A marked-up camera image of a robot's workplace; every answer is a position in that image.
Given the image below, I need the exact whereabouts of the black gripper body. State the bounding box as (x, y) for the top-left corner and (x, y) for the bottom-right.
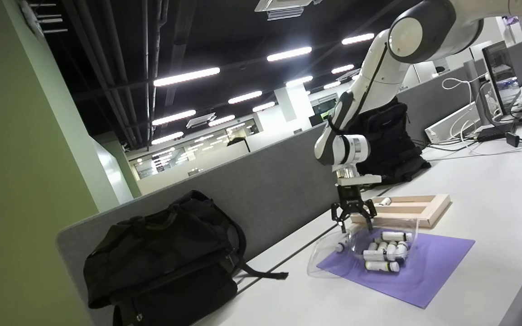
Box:
(333, 185), (375, 222)

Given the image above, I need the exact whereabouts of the white bottle top row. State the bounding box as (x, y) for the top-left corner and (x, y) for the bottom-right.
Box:
(382, 232), (410, 241)

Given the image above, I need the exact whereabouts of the clear plastic bowl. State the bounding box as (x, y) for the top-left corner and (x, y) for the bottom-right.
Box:
(306, 225), (419, 278)

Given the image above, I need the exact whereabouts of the white bottle second row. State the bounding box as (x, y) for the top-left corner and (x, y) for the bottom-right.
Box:
(386, 243), (408, 261)

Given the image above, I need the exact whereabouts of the black backpack near robot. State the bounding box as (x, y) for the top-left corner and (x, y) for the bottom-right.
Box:
(346, 100), (429, 185)

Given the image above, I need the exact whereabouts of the purple paper mat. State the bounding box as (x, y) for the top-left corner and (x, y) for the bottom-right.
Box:
(341, 234), (473, 308)

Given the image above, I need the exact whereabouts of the large black duffel bag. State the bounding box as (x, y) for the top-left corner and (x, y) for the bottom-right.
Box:
(83, 191), (288, 326)

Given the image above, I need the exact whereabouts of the white power strip box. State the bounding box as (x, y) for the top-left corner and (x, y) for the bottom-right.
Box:
(424, 104), (480, 145)

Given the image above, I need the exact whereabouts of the beige wooden tray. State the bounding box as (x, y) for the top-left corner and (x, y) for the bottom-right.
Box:
(373, 194), (451, 229)

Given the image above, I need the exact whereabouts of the computer monitor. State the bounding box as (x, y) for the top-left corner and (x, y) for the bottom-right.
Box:
(482, 42), (520, 115)

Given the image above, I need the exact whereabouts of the white bottle third row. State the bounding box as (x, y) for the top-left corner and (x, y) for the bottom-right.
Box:
(362, 251), (386, 261)

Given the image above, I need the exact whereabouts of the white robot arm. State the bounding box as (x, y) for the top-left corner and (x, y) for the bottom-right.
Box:
(313, 0), (522, 231)

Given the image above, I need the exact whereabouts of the white bottle bottom row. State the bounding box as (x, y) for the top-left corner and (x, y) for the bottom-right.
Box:
(364, 261), (400, 274)

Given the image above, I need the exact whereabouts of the grey desk partition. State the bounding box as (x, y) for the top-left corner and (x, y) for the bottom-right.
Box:
(56, 127), (337, 326)

